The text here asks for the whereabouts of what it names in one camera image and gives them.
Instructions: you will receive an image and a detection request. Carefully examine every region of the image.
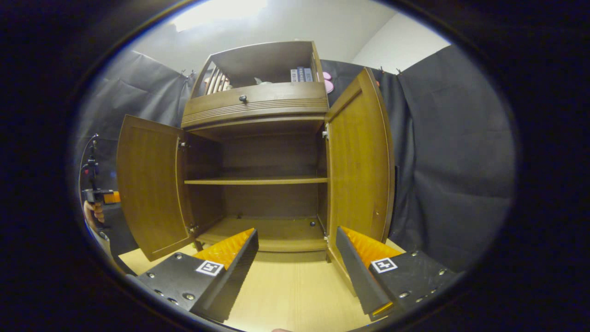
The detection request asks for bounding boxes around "wooden double-door shoe cabinet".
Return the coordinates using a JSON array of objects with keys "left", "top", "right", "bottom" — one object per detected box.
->
[{"left": 115, "top": 41, "right": 396, "bottom": 296}]

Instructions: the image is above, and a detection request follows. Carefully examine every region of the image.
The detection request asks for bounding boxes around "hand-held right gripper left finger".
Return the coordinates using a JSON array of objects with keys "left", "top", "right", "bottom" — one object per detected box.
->
[{"left": 125, "top": 228, "right": 260, "bottom": 323}]

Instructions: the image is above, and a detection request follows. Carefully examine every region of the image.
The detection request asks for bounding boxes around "black backdrop cloth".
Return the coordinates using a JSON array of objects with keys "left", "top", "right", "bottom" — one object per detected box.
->
[{"left": 74, "top": 45, "right": 516, "bottom": 273}]

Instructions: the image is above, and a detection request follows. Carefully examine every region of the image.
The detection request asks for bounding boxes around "wooden inner shelf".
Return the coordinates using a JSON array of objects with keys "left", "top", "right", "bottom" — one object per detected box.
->
[{"left": 184, "top": 175, "right": 329, "bottom": 186}]

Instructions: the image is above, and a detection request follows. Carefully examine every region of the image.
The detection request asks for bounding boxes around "wooden cabinet drawer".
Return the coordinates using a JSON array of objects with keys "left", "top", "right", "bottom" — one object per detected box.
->
[{"left": 181, "top": 82, "right": 330, "bottom": 129}]

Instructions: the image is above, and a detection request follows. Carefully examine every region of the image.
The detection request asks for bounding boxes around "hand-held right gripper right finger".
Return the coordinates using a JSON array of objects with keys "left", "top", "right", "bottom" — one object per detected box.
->
[{"left": 335, "top": 226, "right": 458, "bottom": 322}]

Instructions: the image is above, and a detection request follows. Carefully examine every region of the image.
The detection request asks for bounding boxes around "wooden shoe cabinet door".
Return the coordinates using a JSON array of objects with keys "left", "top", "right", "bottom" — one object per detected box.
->
[
  {"left": 324, "top": 67, "right": 396, "bottom": 296},
  {"left": 116, "top": 114, "right": 196, "bottom": 262}
]

